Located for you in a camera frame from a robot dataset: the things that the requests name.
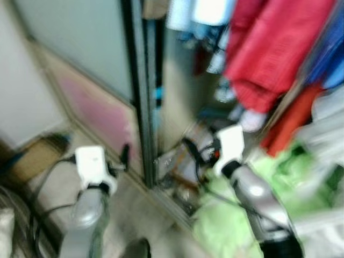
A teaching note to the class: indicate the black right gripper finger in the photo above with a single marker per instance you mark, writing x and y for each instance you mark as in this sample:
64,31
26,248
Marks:
192,146

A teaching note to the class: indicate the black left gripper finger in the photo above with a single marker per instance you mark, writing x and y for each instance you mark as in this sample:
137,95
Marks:
125,155

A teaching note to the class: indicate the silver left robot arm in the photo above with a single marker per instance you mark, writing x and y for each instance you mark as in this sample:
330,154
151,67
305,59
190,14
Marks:
80,215

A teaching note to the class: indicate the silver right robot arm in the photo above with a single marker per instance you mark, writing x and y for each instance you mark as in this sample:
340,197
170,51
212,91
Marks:
252,191

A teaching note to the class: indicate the white shoe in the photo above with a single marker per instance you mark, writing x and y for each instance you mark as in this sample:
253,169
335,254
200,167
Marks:
252,121

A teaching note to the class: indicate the light green cloth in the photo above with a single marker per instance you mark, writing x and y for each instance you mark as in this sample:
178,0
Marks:
231,226

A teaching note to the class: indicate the brown cardboard box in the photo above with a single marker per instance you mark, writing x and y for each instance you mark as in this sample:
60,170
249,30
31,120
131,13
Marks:
37,158

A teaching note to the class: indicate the grey robot left leg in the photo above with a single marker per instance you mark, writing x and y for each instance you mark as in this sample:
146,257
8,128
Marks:
137,250

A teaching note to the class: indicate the orange-red cloth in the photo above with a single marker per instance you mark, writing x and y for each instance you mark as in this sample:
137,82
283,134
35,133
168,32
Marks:
293,118

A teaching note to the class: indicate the white cloth pile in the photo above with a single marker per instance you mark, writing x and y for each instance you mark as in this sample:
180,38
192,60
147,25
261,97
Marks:
328,134

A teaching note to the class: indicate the frosted sliding wardrobe door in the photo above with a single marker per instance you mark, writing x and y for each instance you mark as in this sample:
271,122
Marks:
80,48

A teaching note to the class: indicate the red hanging garment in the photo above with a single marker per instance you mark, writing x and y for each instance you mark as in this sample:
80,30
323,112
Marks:
274,48

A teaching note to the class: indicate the white hanging garment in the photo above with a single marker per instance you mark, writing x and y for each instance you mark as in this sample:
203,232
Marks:
209,11

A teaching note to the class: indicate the blue hanging garment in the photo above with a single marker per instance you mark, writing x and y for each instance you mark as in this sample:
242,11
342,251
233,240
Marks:
330,59

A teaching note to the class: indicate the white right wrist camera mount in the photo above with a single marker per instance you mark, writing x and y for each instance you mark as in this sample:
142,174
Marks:
231,142

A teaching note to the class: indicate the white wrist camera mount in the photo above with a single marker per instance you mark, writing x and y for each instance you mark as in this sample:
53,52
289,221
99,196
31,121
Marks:
91,164
231,142

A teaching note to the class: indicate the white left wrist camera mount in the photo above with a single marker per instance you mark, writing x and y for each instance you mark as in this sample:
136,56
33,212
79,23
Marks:
91,164

